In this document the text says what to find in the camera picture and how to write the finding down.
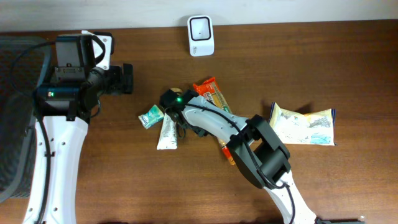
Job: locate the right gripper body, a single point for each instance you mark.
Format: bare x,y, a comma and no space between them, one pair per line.
170,99

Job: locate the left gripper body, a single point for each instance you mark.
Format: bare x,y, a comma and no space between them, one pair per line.
127,78

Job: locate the small teal tissue pack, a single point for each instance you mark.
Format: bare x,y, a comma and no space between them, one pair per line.
153,116

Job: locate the orange spaghetti packet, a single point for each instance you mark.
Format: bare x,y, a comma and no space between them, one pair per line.
210,90

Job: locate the white tube with tan cap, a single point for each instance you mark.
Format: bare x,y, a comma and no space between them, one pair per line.
168,133

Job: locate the yellow snack bag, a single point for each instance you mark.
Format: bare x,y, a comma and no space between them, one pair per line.
295,128

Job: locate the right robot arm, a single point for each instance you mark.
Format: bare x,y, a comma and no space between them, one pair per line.
259,154

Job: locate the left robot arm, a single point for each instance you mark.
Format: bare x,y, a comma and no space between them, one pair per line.
63,105

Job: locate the white barcode scanner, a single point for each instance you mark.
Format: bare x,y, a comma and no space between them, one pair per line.
200,36

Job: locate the grey plastic mesh basket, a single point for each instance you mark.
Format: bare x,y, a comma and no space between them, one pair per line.
17,122

